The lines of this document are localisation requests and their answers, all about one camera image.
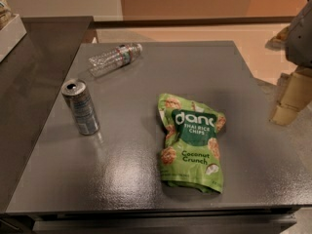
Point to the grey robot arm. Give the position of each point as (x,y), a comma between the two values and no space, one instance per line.
(298,47)

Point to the white box on counter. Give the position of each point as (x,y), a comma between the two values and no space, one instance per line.
(12,29)

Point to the clear plastic water bottle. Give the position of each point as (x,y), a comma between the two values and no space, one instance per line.
(113,59)

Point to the silver drink can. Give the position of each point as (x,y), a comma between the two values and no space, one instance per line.
(77,97)

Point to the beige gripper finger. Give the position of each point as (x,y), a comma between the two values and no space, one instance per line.
(279,40)
(294,93)

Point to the green rice chip bag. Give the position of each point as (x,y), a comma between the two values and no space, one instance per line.
(191,157)

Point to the dark side counter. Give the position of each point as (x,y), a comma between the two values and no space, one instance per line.
(30,79)

